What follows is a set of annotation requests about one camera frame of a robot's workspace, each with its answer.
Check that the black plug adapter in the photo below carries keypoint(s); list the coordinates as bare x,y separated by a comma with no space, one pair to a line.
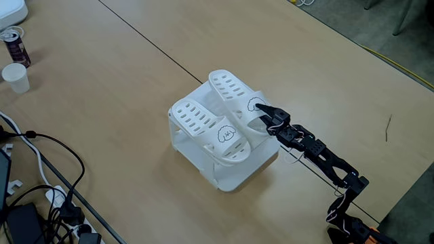
89,239

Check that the white printed bracket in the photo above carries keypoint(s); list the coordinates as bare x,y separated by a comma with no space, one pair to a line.
8,148
13,185

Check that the white power strip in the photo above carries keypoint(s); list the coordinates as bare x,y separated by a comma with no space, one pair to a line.
56,198

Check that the black power plug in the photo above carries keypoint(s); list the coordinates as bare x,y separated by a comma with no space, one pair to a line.
71,213

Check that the white flat device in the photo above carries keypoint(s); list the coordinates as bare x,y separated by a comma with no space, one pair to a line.
10,11

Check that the grey chair leg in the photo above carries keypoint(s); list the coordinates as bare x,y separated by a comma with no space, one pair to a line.
370,4
405,17

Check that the white slipper with dog print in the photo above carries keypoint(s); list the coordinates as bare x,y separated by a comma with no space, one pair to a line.
203,128
234,95

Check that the white paper cup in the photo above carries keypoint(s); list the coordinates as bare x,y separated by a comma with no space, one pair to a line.
16,78

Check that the black power adapter brick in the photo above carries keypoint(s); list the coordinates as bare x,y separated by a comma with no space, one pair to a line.
23,223

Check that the white two-tier shoe rack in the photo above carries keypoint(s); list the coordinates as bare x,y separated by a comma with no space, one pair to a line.
244,169

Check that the black laptop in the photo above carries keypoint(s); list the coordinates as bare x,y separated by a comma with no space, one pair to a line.
3,179

